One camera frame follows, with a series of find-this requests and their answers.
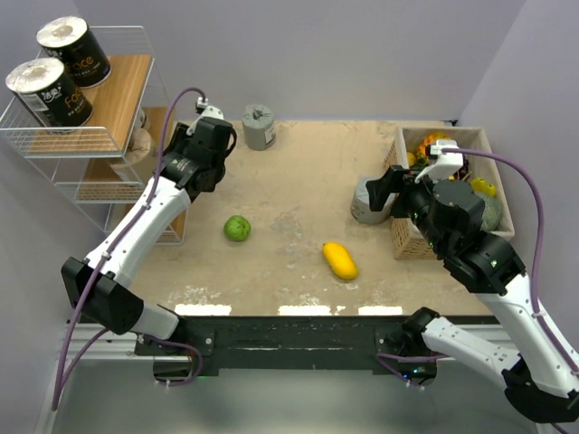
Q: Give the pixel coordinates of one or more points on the yellow pepper toy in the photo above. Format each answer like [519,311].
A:
[480,185]

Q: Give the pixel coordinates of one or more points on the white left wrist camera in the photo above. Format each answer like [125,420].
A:
[204,110]

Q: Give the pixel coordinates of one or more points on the yellow lemon toy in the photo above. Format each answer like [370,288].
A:
[411,158]

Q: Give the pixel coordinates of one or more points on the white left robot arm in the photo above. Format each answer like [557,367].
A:
[98,286]

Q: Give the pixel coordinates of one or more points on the green guava fruit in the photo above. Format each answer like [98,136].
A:
[237,228]

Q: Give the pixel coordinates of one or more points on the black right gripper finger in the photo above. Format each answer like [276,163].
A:
[380,192]
[398,175]

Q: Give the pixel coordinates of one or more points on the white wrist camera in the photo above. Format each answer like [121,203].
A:
[445,159]
[204,110]

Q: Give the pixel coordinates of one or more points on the brown paper towel roll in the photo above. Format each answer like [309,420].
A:
[139,148]
[141,119]

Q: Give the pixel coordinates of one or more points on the black paper towel roll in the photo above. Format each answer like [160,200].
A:
[50,94]
[71,40]

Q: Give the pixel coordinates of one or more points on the dark purple grapes toy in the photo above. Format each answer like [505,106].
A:
[464,170]

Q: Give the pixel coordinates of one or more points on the yellow mango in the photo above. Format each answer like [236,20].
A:
[340,261]

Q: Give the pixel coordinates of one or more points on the aluminium rail frame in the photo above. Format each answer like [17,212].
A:
[112,389]

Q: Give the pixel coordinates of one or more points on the wicker basket with liner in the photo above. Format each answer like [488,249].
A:
[408,242]

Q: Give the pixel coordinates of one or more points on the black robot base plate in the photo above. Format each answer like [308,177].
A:
[336,343]

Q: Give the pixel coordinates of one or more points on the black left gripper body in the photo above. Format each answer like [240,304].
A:
[181,140]

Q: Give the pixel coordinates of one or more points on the green melon toy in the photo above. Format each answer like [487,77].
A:
[492,213]

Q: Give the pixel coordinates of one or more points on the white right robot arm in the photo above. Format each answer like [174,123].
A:
[536,378]

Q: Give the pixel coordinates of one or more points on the grey paper towel roll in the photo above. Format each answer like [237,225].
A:
[258,127]
[360,208]

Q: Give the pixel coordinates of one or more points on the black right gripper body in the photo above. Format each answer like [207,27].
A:
[412,201]

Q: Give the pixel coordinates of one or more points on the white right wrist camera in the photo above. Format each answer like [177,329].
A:
[445,159]

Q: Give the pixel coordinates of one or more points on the orange pineapple toy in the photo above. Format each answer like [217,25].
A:
[421,156]

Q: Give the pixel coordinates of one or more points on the white wire wooden shelf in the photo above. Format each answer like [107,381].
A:
[77,164]

